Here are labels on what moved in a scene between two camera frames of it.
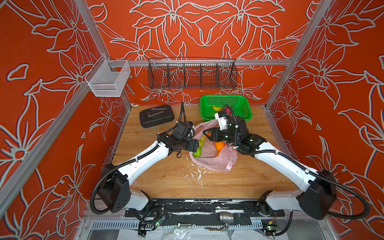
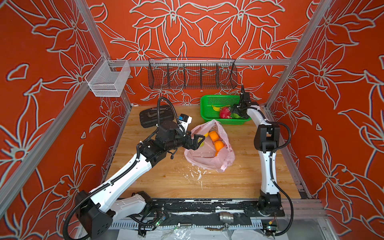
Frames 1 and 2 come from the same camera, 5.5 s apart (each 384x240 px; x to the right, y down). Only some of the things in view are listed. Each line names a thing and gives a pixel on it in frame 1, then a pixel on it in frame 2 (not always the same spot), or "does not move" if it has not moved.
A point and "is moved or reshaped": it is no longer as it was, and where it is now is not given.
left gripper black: [193, 145] does not move
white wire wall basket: [107, 78] does not move
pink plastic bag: [209, 159] does not move
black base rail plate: [232, 207] does not move
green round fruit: [198, 153] is moved or reshaped
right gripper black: [213, 131] → [243, 115]
